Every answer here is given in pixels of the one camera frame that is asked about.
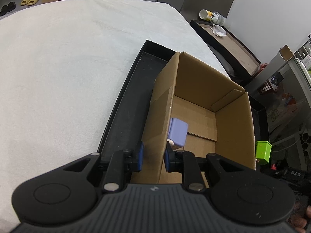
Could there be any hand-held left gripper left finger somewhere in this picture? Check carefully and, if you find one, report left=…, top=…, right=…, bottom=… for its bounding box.
left=63, top=141, right=144, bottom=195

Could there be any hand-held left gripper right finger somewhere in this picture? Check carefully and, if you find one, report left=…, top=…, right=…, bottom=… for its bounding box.
left=165, top=142, right=255, bottom=192

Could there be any green hexagonal container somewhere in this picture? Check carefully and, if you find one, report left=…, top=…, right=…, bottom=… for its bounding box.
left=255, top=141, right=272, bottom=165

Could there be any brown cardboard box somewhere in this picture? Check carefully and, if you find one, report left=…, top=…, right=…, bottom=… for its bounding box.
left=141, top=51, right=256, bottom=184

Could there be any person's right hand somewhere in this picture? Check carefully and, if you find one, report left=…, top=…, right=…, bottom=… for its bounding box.
left=289, top=204, right=311, bottom=233

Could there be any purple block toy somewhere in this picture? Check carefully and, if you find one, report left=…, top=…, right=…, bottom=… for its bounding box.
left=167, top=118, right=189, bottom=151

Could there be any black shallow tray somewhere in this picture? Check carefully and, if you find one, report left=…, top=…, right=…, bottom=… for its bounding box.
left=97, top=39, right=271, bottom=175

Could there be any red plastic basket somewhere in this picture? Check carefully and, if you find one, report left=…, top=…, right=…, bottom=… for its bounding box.
left=258, top=82, right=279, bottom=96

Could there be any black chair seat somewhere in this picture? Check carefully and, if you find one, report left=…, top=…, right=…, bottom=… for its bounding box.
left=208, top=43, right=237, bottom=78

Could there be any grey metal cabinet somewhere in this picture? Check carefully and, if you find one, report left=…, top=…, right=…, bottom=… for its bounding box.
left=244, top=52, right=303, bottom=100

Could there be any small open cardboard box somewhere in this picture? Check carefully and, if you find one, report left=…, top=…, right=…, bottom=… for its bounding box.
left=278, top=45, right=296, bottom=62

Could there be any black-rimmed brown side table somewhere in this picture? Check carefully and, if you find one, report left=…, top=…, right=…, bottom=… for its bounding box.
left=190, top=19, right=261, bottom=85

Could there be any white face mask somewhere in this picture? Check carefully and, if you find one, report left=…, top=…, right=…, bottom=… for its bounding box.
left=210, top=24, right=228, bottom=38

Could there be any white and yellow bottle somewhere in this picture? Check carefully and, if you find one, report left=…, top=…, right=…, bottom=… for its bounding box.
left=199, top=9, right=227, bottom=26

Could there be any white cable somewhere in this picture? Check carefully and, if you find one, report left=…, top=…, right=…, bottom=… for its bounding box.
left=271, top=132, right=303, bottom=150

